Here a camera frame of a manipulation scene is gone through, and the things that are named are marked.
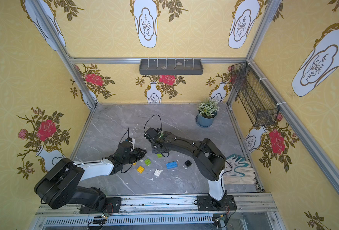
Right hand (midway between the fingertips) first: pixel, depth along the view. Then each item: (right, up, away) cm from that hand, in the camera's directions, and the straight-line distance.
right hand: (157, 151), depth 89 cm
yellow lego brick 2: (-10, -10, -4) cm, 14 cm away
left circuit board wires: (-27, -31, -18) cm, 45 cm away
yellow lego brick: (-13, -6, -6) cm, 15 cm away
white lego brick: (0, -11, -6) cm, 12 cm away
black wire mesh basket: (+60, +32, -3) cm, 68 cm away
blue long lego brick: (+9, -7, -3) cm, 12 cm away
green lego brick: (-6, -6, -2) cm, 9 cm away
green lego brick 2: (+1, -3, +1) cm, 3 cm away
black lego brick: (+19, -7, -1) cm, 20 cm away
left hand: (-6, -1, +1) cm, 6 cm away
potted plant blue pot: (+32, +18, +12) cm, 38 cm away
